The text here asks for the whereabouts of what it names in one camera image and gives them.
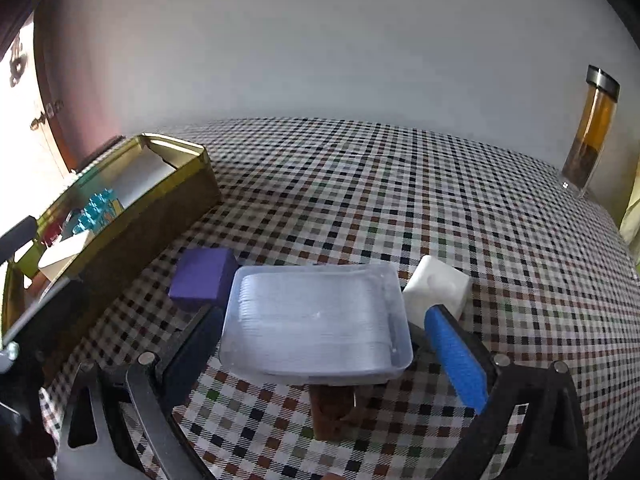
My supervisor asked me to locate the glass tea bottle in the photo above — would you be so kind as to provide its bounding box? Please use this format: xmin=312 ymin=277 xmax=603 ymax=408
xmin=560 ymin=64 xmax=621 ymax=199

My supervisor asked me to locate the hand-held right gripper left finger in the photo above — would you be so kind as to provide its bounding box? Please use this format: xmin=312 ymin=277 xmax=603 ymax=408
xmin=57 ymin=305 xmax=226 ymax=480

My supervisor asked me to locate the dark door ornament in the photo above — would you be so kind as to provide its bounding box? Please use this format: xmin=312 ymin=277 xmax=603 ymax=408
xmin=8 ymin=34 xmax=27 ymax=85

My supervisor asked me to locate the wooden door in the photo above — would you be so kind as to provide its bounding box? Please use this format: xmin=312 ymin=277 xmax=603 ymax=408
xmin=0 ymin=20 xmax=78 ymax=196

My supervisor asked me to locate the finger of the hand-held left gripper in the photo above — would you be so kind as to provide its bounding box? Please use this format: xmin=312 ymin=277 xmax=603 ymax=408
xmin=0 ymin=215 xmax=39 ymax=262
xmin=0 ymin=277 xmax=87 ymax=347

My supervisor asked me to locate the metal door handle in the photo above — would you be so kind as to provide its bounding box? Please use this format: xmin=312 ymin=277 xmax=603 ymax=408
xmin=29 ymin=101 xmax=66 ymax=132

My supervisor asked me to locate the checked tablecloth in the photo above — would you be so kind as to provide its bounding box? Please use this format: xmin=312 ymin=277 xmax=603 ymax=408
xmin=39 ymin=117 xmax=640 ymax=480

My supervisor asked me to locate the teal spiky toy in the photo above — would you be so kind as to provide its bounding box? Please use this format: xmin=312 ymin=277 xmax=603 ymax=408
xmin=74 ymin=189 xmax=120 ymax=235

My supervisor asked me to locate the gold tin box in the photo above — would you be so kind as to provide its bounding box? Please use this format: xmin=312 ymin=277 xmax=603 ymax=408
xmin=0 ymin=132 xmax=224 ymax=347

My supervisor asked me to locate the green printed cloth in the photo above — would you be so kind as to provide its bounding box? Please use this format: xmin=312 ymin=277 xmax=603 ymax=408
xmin=619 ymin=199 xmax=640 ymax=263

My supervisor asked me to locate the purple box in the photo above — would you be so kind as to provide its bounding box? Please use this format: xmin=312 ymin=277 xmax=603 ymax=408
xmin=168 ymin=247 xmax=239 ymax=312

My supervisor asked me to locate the white soap block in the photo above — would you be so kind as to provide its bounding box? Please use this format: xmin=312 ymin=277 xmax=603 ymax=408
xmin=402 ymin=254 xmax=472 ymax=327

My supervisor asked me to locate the small brown object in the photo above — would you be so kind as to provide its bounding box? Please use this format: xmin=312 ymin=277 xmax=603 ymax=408
xmin=308 ymin=384 xmax=362 ymax=442

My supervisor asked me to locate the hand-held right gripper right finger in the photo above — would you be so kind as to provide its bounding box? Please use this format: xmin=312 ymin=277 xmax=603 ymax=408
xmin=424 ymin=305 xmax=591 ymax=480

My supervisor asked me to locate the clear plastic box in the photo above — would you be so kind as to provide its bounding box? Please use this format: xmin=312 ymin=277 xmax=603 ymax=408
xmin=218 ymin=262 xmax=414 ymax=387

